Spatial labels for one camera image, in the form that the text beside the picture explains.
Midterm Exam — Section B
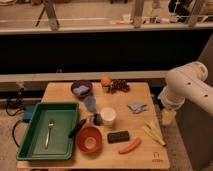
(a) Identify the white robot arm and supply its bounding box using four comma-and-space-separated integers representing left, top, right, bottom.
158, 61, 213, 126

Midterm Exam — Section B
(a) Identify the green plastic tray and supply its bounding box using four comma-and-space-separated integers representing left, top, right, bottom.
16, 102, 79, 161

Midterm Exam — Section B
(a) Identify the orange carrot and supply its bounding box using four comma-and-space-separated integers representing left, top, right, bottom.
118, 138, 142, 154

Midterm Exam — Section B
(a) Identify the black rectangular block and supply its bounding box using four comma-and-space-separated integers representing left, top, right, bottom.
107, 131, 130, 143

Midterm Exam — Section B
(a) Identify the white cup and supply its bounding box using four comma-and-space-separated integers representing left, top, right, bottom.
100, 107, 117, 127

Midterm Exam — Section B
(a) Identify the dark grape bunch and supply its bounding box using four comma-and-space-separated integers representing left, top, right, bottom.
109, 79, 130, 93

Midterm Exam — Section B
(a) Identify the small dark object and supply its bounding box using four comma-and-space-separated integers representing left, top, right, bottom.
93, 114, 102, 125

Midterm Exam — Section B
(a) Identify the orange fruit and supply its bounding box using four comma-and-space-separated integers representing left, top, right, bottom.
101, 76, 112, 87

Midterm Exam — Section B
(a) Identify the red bowl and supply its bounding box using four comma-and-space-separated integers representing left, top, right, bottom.
76, 126, 102, 154

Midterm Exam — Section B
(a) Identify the purple bowl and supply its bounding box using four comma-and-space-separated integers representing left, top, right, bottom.
71, 80, 93, 98

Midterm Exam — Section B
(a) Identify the blue sponge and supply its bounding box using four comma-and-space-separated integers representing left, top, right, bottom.
73, 85, 89, 96

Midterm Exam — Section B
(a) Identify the silver metal spoon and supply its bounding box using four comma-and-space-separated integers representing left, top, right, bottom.
45, 120, 54, 149

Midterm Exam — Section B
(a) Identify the blue power box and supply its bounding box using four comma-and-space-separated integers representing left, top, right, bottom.
23, 105, 35, 123

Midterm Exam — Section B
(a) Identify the black handled tool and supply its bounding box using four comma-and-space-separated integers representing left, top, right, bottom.
69, 119, 87, 138

